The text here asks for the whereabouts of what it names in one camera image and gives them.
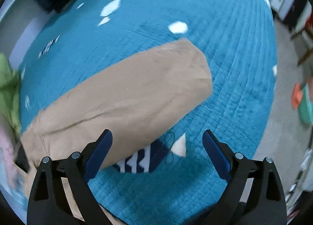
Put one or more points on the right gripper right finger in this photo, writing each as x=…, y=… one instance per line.
x=254, y=192

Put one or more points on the tan jacket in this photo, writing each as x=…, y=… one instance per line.
x=137, y=99

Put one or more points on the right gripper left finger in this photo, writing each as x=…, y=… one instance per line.
x=47, y=201

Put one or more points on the green cloth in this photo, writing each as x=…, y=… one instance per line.
x=10, y=94

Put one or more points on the pink quilt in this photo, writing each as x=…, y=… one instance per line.
x=11, y=180

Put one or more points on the teal quilted bedspread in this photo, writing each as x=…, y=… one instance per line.
x=171, y=180

